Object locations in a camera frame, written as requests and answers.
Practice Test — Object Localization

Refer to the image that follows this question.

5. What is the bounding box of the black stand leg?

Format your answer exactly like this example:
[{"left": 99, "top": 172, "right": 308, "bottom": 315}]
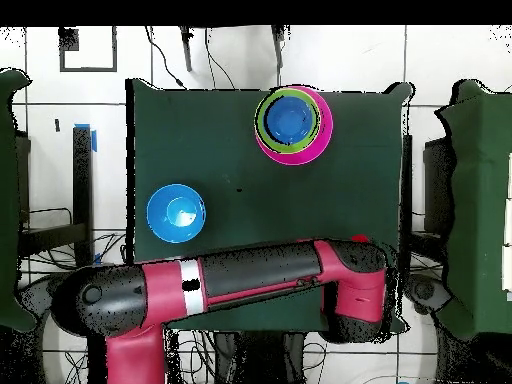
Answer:
[
  {"left": 178, "top": 26, "right": 194, "bottom": 73},
  {"left": 270, "top": 26, "right": 286, "bottom": 70}
]

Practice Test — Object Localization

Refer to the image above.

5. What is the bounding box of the light blue bowl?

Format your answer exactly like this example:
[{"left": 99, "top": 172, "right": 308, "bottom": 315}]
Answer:
[{"left": 145, "top": 183, "right": 207, "bottom": 244}]

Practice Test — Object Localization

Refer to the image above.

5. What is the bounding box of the large pink bowl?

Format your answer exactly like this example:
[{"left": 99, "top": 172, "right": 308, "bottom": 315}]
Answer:
[{"left": 253, "top": 84, "right": 334, "bottom": 166}]

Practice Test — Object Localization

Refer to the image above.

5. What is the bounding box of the dark green table cloth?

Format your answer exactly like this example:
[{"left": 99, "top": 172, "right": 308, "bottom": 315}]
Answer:
[
  {"left": 434, "top": 78, "right": 512, "bottom": 341},
  {"left": 0, "top": 67, "right": 38, "bottom": 333},
  {"left": 125, "top": 78, "right": 413, "bottom": 335}
]

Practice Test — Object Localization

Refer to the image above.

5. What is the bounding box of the black metal stand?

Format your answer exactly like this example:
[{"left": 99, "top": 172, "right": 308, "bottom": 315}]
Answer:
[{"left": 19, "top": 125, "right": 94, "bottom": 271}]

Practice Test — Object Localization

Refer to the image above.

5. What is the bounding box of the bundle of cables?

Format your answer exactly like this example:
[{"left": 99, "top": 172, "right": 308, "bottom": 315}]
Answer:
[{"left": 19, "top": 209, "right": 133, "bottom": 267}]

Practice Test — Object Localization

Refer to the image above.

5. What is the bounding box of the green bowl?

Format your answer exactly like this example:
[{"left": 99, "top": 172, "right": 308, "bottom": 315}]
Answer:
[{"left": 255, "top": 86, "right": 322, "bottom": 155}]

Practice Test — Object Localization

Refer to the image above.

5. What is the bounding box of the small dark blue bowl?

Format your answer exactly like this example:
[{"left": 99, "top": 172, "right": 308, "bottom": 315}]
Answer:
[{"left": 264, "top": 95, "right": 315, "bottom": 145}]

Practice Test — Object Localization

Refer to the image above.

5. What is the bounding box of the black cable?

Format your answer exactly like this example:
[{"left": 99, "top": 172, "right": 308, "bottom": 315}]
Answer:
[{"left": 144, "top": 26, "right": 186, "bottom": 89}]

